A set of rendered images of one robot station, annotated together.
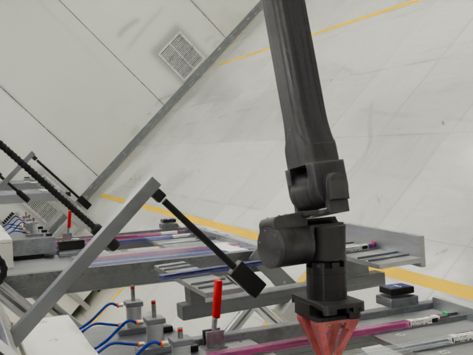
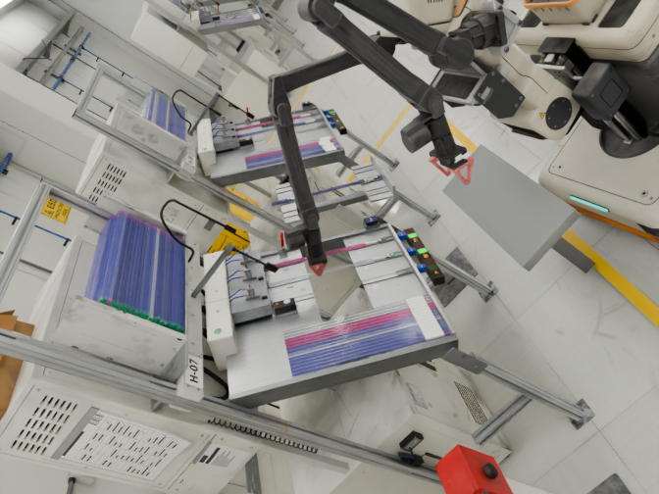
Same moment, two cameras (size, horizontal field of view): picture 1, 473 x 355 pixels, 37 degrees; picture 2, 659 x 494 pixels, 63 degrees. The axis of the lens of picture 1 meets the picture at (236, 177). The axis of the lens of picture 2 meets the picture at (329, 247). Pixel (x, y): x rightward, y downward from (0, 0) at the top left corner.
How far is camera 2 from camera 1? 1.19 m
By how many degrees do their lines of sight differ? 35
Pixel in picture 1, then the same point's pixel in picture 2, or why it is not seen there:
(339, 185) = (313, 220)
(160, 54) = not seen: outside the picture
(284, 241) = (290, 244)
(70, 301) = not seen: hidden behind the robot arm
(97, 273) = (255, 172)
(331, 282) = (314, 252)
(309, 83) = (300, 177)
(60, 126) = not seen: outside the picture
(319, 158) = (305, 209)
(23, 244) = (221, 145)
